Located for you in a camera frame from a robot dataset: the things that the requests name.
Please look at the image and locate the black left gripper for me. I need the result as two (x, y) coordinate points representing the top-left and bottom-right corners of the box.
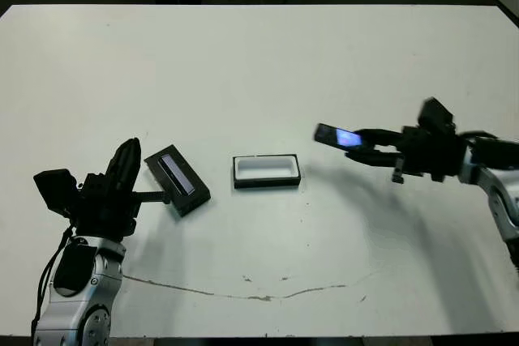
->
(74, 137), (172, 242)

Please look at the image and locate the small black phone device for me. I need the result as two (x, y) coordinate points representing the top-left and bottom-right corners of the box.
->
(314, 122), (366, 152)

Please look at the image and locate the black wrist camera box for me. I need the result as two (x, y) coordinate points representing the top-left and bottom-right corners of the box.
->
(417, 96), (456, 133)
(32, 169), (81, 218)

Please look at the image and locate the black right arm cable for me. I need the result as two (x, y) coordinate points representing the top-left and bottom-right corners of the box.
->
(460, 130), (502, 141)

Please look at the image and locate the black box base white insert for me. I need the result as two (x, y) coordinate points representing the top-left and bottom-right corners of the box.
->
(233, 153), (302, 190)

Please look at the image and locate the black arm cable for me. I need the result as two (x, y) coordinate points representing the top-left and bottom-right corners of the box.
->
(460, 130), (502, 141)
(35, 222), (79, 325)

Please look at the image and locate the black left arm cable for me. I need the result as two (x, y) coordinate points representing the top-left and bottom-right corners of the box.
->
(35, 222), (79, 325)

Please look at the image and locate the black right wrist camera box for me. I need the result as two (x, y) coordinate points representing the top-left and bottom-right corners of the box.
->
(417, 96), (456, 133)

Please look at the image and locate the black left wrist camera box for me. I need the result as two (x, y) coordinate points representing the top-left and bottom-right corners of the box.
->
(32, 169), (81, 218)

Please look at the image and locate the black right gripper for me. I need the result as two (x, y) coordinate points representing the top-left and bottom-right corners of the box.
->
(343, 125), (466, 184)

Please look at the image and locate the black box lid with stripe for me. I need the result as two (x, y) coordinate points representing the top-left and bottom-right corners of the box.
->
(144, 143), (213, 218)

